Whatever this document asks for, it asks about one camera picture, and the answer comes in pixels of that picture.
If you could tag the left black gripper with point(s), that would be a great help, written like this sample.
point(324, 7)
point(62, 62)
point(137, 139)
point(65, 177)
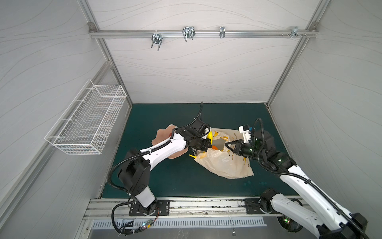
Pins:
point(206, 148)

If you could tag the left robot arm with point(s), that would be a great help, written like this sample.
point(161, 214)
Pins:
point(135, 173)

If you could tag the white vent strip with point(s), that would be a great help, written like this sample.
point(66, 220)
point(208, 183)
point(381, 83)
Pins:
point(173, 223)

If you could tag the green table mat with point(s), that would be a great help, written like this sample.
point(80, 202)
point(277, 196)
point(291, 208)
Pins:
point(184, 177)

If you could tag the white wire basket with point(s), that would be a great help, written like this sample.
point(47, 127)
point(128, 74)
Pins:
point(84, 127)

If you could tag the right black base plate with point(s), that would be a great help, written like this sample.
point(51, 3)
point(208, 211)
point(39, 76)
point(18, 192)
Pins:
point(256, 206)

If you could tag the yellow banana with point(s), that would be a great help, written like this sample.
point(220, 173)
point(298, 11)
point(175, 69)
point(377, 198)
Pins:
point(209, 138)

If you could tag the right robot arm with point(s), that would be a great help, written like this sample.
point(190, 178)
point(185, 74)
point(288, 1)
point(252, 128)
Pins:
point(326, 219)

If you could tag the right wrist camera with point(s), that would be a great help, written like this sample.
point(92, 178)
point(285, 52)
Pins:
point(264, 140)

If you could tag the aluminium cross rail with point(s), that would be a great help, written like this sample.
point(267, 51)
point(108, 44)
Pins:
point(173, 34)

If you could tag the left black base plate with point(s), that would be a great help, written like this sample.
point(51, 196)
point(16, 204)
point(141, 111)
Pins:
point(158, 207)

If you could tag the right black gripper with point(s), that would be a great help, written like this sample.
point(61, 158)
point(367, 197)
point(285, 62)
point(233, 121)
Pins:
point(238, 148)

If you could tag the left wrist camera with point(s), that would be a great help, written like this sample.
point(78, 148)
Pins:
point(198, 127)

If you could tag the metal U-bolt clamp middle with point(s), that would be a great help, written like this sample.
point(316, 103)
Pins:
point(188, 33)

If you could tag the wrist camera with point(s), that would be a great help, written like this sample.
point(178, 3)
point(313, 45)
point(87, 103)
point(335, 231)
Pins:
point(198, 127)
point(264, 140)

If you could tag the metal U-bolt clamp left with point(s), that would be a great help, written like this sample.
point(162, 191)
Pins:
point(157, 39)

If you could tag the small metal bracket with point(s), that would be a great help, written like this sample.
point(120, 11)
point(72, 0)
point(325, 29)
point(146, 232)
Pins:
point(222, 32)

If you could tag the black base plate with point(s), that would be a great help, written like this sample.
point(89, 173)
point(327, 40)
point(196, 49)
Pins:
point(158, 207)
point(256, 206)

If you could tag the banana print plastic bag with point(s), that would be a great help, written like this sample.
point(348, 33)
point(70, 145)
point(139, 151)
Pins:
point(224, 162)

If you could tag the metal hook clamp right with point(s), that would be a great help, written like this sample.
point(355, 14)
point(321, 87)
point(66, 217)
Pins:
point(294, 34)

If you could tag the metal u-bolt clamp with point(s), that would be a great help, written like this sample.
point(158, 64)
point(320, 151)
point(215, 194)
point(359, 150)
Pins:
point(157, 39)
point(188, 33)

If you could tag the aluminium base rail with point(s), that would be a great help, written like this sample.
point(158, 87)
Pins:
point(179, 207)

